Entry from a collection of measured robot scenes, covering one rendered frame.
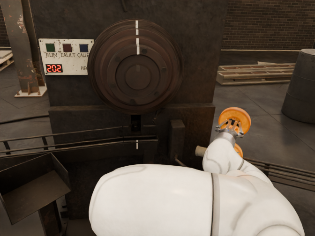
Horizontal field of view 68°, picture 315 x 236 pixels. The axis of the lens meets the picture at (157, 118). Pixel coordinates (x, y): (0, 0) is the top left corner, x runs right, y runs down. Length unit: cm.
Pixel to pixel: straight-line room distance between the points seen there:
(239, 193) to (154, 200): 12
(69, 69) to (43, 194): 63
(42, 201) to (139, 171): 90
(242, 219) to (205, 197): 5
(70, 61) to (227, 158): 90
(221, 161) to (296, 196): 155
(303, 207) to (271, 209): 195
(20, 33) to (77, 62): 268
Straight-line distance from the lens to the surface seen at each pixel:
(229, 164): 92
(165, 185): 36
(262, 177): 94
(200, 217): 36
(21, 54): 402
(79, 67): 132
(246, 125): 123
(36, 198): 127
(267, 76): 510
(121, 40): 111
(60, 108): 142
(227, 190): 37
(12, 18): 395
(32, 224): 200
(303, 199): 239
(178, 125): 134
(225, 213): 36
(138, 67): 107
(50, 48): 132
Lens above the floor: 145
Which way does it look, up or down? 28 degrees down
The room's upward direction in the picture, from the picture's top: 3 degrees clockwise
